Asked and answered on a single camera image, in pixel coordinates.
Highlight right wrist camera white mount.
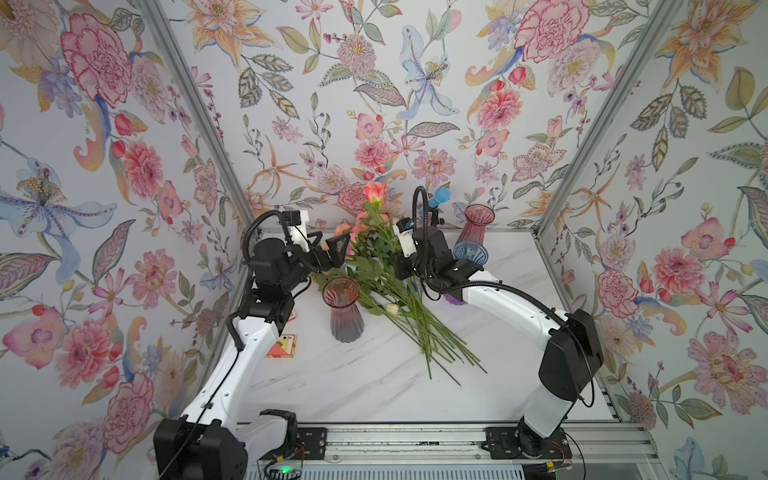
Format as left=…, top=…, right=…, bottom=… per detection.
left=393, top=218, right=418, bottom=260

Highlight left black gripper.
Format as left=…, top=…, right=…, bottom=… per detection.
left=278, top=232, right=349, bottom=296

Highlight red glass vase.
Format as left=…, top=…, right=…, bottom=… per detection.
left=457, top=204, right=495, bottom=245

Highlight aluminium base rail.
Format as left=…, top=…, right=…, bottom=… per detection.
left=146, top=421, right=661, bottom=480

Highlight pink flower bouquet green stems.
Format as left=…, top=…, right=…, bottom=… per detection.
left=312, top=202, right=481, bottom=370

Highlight orange red card box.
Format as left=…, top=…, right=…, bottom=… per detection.
left=266, top=334, right=297, bottom=359

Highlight smoky pink glass vase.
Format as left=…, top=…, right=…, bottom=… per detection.
left=322, top=277, right=365, bottom=343

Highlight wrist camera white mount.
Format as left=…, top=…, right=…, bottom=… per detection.
left=282, top=210, right=309, bottom=252
left=393, top=218, right=418, bottom=260

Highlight purple blue glass vase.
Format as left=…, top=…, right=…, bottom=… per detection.
left=440, top=241, right=489, bottom=285

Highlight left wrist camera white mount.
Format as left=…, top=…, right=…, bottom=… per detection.
left=282, top=210, right=309, bottom=252

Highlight single red pink rose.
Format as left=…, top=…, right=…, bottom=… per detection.
left=351, top=182, right=389, bottom=240

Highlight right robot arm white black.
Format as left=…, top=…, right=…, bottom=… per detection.
left=393, top=218, right=604, bottom=458

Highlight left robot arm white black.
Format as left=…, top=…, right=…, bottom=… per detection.
left=153, top=210, right=350, bottom=479

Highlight blue microphone on black stand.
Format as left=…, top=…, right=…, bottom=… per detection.
left=428, top=187, right=451, bottom=209

